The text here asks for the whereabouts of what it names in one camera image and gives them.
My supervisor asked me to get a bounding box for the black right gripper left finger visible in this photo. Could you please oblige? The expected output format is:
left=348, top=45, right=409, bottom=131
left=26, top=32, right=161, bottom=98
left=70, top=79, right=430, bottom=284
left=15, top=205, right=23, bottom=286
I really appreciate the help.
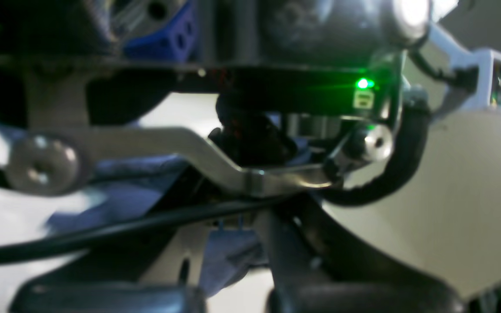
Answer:
left=9, top=257, right=207, bottom=313

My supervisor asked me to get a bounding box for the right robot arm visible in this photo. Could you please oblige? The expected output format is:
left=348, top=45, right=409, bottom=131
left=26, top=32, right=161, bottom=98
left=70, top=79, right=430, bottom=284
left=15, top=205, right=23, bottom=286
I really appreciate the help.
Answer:
left=0, top=0, right=501, bottom=313

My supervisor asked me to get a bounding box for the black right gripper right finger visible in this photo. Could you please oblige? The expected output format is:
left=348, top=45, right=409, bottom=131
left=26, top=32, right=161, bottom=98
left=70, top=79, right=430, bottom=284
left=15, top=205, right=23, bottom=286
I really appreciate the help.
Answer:
left=263, top=196, right=467, bottom=313

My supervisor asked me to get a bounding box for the navy blue t-shirt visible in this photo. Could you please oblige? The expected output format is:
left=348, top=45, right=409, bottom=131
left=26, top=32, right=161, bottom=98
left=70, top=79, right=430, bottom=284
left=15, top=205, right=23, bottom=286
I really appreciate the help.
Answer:
left=44, top=113, right=316, bottom=296

